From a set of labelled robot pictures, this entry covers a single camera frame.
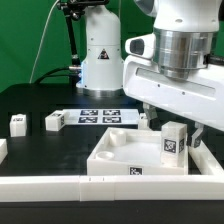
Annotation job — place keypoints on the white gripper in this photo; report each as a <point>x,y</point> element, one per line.
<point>199,98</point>

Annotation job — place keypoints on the white square tabletop part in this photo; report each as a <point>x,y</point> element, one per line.
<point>123,151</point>

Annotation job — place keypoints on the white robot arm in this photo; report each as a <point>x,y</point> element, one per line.
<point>173,68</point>

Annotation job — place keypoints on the white left obstacle piece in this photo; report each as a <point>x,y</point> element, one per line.
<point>3,149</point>

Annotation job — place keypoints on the white right obstacle wall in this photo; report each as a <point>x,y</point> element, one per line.
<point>205,161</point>

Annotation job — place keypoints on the white obstacle wall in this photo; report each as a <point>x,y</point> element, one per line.
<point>205,161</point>
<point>111,188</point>

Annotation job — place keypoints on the white fiducial base plate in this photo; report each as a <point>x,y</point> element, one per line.
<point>101,116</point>

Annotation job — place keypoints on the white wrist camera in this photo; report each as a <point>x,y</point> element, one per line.
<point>141,46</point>

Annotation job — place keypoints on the white front obstacle wall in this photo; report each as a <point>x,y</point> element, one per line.
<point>111,188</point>

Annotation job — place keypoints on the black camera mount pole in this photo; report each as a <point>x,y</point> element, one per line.
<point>73,10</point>

